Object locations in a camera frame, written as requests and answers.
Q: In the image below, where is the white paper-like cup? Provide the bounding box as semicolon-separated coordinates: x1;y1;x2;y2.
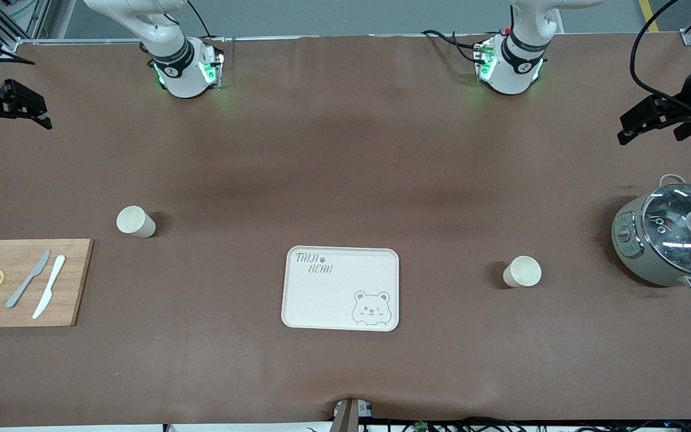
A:
116;206;157;239
503;256;542;289

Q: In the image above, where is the grey-green electric pot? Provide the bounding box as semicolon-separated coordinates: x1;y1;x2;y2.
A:
611;174;691;294

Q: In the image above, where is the grey plastic knife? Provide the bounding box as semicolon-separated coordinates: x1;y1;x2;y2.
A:
5;248;52;310

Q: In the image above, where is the bamboo cutting board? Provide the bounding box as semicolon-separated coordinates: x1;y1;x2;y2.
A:
0;239;94;328

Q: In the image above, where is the white plastic knife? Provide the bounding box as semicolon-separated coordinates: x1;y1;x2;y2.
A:
32;254;67;320

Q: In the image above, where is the brown table cover sheet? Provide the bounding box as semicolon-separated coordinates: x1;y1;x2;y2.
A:
0;33;691;428

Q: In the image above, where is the cream bear print tray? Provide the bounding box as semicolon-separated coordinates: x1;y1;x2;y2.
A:
281;245;400;332

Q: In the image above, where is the metal table clamp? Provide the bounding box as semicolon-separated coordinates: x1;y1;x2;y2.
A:
332;397;374;432

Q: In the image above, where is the black right base cable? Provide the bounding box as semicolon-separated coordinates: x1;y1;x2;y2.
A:
187;0;226;43

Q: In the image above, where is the black base cable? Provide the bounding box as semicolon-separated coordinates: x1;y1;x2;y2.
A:
187;0;226;43
421;29;493;65

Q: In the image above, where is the black left base cable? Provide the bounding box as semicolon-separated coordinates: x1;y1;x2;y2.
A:
421;29;493;65

